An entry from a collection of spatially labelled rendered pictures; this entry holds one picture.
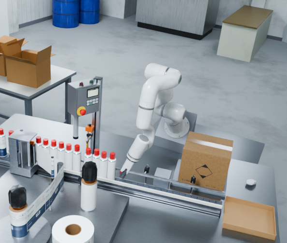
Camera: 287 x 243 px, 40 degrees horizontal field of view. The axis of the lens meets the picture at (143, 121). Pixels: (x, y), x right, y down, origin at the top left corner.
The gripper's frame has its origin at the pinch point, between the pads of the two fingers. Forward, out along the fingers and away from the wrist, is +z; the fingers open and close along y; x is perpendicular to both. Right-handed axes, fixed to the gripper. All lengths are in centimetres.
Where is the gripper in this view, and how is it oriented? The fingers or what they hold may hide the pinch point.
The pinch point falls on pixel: (122, 175)
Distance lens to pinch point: 247.5
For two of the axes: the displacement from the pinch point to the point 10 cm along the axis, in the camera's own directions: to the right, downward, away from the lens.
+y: -2.4, 4.4, -8.6
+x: 8.8, 4.8, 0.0
